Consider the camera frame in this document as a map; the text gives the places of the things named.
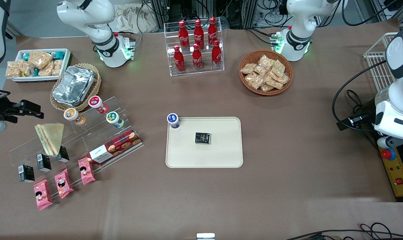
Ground triangle sandwich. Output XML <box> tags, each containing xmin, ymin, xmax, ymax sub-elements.
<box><xmin>35</xmin><ymin>123</ymin><xmax>65</xmax><ymax>156</ymax></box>

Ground beige plastic tray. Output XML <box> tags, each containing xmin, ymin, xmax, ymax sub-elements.
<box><xmin>165</xmin><ymin>117</ymin><xmax>244</xmax><ymax>168</ymax></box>

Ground clear-wrapped rice cracker packet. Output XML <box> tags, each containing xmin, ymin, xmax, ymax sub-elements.
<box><xmin>5</xmin><ymin>61</ymin><xmax>24</xmax><ymax>79</ymax></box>
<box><xmin>28</xmin><ymin>51</ymin><xmax>54</xmax><ymax>69</ymax></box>
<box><xmin>20</xmin><ymin>62</ymin><xmax>35</xmax><ymax>77</ymax></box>
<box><xmin>38</xmin><ymin>63</ymin><xmax>54</xmax><ymax>77</ymax></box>
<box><xmin>51</xmin><ymin>59</ymin><xmax>64</xmax><ymax>76</ymax></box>

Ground orange-lid small cup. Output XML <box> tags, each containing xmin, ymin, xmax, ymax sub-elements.
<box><xmin>63</xmin><ymin>108</ymin><xmax>86</xmax><ymax>126</ymax></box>

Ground yellow emergency stop box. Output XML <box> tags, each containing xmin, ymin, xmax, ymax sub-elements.
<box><xmin>378</xmin><ymin>143</ymin><xmax>403</xmax><ymax>202</ymax></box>

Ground silver foil container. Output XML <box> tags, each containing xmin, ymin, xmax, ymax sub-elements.
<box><xmin>52</xmin><ymin>66</ymin><xmax>95</xmax><ymax>106</ymax></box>

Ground small black carton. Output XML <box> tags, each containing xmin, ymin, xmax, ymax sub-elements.
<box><xmin>37</xmin><ymin>153</ymin><xmax>52</xmax><ymax>173</ymax></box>
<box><xmin>19</xmin><ymin>164</ymin><xmax>35</xmax><ymax>183</ymax></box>
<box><xmin>56</xmin><ymin>146</ymin><xmax>70</xmax><ymax>163</ymax></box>

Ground white rectangular snack bin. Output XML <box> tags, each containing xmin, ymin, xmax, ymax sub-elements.
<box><xmin>9</xmin><ymin>49</ymin><xmax>71</xmax><ymax>82</ymax></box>

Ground clear acrylic step stand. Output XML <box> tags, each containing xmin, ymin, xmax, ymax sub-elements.
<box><xmin>9</xmin><ymin>96</ymin><xmax>144</xmax><ymax>201</ymax></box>

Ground red-lid small cup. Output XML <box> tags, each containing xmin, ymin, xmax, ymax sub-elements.
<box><xmin>88</xmin><ymin>96</ymin><xmax>109</xmax><ymax>114</ymax></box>

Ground oval light wicker basket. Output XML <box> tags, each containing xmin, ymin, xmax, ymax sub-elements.
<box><xmin>50</xmin><ymin>63</ymin><xmax>102</xmax><ymax>112</ymax></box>

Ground brown table cover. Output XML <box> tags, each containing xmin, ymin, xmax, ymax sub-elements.
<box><xmin>0</xmin><ymin>18</ymin><xmax>403</xmax><ymax>240</ymax></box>

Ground round brown wicker basket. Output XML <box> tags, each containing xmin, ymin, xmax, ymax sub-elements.
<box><xmin>239</xmin><ymin>49</ymin><xmax>293</xmax><ymax>96</ymax></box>

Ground pink snack packet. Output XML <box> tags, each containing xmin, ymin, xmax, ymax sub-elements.
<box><xmin>54</xmin><ymin>169</ymin><xmax>74</xmax><ymax>200</ymax></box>
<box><xmin>78</xmin><ymin>157</ymin><xmax>96</xmax><ymax>186</ymax></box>
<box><xmin>34</xmin><ymin>180</ymin><xmax>53</xmax><ymax>211</ymax></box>

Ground green-lid small cup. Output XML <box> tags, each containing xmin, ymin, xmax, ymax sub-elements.
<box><xmin>106</xmin><ymin>112</ymin><xmax>125</xmax><ymax>129</ymax></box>

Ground red plaid cookie box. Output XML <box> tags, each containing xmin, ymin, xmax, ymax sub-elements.
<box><xmin>87</xmin><ymin>130</ymin><xmax>143</xmax><ymax>165</ymax></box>

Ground crumpled brown paper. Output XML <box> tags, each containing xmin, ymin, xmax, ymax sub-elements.
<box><xmin>112</xmin><ymin>3</ymin><xmax>159</xmax><ymax>34</ymax></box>

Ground blue-lid small cup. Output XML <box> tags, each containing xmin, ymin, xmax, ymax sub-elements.
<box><xmin>167</xmin><ymin>113</ymin><xmax>180</xmax><ymax>129</ymax></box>

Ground small black snack packet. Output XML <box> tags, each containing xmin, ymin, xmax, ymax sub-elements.
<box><xmin>195</xmin><ymin>132</ymin><xmax>211</xmax><ymax>145</ymax></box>

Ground red cola bottle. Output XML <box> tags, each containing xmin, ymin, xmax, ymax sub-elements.
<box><xmin>208</xmin><ymin>17</ymin><xmax>219</xmax><ymax>47</ymax></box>
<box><xmin>178</xmin><ymin>21</ymin><xmax>190</xmax><ymax>51</ymax></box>
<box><xmin>173</xmin><ymin>46</ymin><xmax>185</xmax><ymax>73</ymax></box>
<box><xmin>194</xmin><ymin>19</ymin><xmax>205</xmax><ymax>50</ymax></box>
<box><xmin>192</xmin><ymin>44</ymin><xmax>203</xmax><ymax>71</ymax></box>
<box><xmin>211</xmin><ymin>40</ymin><xmax>222</xmax><ymax>68</ymax></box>

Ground clear acrylic bottle rack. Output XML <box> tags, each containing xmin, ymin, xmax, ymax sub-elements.
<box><xmin>164</xmin><ymin>18</ymin><xmax>225</xmax><ymax>77</ymax></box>

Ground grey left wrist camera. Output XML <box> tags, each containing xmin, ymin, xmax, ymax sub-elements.
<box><xmin>377</xmin><ymin>136</ymin><xmax>395</xmax><ymax>149</ymax></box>

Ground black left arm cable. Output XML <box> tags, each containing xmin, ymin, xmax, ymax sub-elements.
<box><xmin>332</xmin><ymin>60</ymin><xmax>388</xmax><ymax>132</ymax></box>

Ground white wire rack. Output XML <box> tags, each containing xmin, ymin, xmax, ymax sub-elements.
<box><xmin>363</xmin><ymin>32</ymin><xmax>399</xmax><ymax>92</ymax></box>

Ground grey metal frame bar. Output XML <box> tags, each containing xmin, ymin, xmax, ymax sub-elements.
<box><xmin>5</xmin><ymin>21</ymin><xmax>24</xmax><ymax>39</ymax></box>

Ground black floor cables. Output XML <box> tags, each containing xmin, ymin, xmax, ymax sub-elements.
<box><xmin>285</xmin><ymin>223</ymin><xmax>403</xmax><ymax>240</ymax></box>

